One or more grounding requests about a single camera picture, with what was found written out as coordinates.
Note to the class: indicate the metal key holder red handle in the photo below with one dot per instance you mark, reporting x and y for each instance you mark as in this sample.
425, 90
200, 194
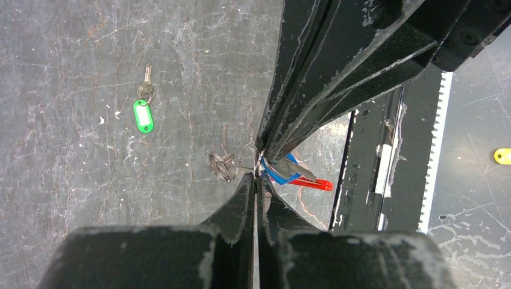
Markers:
225, 168

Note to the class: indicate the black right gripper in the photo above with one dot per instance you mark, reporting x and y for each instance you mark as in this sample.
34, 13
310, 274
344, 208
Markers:
367, 48

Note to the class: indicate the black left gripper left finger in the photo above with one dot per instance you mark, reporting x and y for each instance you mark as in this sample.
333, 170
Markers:
234, 245

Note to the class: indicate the keys with green tag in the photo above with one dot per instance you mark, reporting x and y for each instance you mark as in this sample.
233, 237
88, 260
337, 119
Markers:
141, 109

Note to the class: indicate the yellow tagged key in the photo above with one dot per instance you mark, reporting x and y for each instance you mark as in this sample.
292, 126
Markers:
503, 156

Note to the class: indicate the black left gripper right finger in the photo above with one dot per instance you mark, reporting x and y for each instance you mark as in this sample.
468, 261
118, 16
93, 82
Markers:
275, 220

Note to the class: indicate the slotted grey cable duct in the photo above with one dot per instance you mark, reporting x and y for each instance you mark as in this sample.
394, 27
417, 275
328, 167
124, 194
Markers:
435, 149

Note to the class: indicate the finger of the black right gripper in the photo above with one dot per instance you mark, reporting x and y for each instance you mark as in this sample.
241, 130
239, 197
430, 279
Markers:
300, 24

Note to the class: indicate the keys with blue tag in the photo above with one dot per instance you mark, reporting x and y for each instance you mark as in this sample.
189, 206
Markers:
286, 170

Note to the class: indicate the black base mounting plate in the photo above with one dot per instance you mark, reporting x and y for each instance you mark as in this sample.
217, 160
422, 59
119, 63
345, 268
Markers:
382, 177

